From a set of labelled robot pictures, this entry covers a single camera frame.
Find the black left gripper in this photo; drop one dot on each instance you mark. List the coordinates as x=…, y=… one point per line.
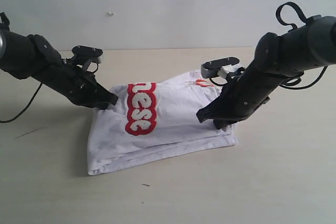
x=78, y=85

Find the white t-shirt red print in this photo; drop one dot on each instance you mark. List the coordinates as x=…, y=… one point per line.
x=153, y=121

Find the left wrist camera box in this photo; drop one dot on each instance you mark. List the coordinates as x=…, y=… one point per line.
x=82, y=54

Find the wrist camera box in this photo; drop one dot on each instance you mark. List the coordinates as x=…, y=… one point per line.
x=220, y=67
x=82, y=54

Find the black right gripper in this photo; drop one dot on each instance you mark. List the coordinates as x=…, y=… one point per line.
x=248, y=94

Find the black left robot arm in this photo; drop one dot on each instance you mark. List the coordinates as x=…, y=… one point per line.
x=33, y=56

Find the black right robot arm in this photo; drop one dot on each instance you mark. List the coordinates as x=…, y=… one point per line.
x=277, y=59

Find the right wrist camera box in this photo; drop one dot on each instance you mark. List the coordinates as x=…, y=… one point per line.
x=220, y=67

